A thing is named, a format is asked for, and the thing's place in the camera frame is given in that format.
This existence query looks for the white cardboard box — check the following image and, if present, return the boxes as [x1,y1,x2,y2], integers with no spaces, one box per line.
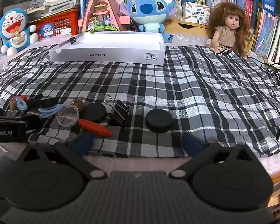
[49,31,166,66]

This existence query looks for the wooden drawer box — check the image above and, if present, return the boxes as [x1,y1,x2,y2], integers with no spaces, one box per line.
[163,19,211,36]

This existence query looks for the white printed carton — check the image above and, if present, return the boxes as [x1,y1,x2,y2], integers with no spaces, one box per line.
[182,2,211,25]

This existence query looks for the blue alien plush toy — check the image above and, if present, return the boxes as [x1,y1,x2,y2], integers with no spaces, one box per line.
[120,0,178,43]

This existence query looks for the black cable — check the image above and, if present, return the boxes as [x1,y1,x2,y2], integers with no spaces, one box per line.
[246,55,280,89]

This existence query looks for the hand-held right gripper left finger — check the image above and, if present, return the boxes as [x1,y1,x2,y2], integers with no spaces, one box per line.
[23,132,108,180]

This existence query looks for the blue cat plush toy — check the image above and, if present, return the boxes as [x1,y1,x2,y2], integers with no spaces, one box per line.
[0,8,39,56]

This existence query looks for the red plastic crate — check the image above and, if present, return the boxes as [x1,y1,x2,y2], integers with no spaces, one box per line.
[29,9,81,40]

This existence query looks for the leaning thin books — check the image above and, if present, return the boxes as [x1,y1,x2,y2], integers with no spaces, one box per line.
[252,8,280,62]

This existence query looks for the black round cap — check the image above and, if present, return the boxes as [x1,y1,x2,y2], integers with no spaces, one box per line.
[146,109,173,133]
[83,103,107,122]

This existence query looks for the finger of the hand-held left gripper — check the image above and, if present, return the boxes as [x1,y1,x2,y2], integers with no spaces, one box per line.
[0,108,41,131]

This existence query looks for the large black binder clip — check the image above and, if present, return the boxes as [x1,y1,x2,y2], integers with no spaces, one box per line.
[104,94,130,127]

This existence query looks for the small black binder clip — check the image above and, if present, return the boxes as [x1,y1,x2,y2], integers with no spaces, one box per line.
[69,33,80,45]

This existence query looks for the medium black binder clip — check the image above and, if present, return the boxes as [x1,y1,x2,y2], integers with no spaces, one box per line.
[28,93,59,109]

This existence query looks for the light blue hair clip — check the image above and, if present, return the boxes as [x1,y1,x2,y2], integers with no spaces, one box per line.
[15,97,28,111]

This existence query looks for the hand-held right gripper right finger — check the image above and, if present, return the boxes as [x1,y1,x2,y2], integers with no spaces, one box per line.
[169,133,259,180]

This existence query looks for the doll with brown hair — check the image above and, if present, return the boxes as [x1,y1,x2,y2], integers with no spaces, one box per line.
[205,3,252,57]

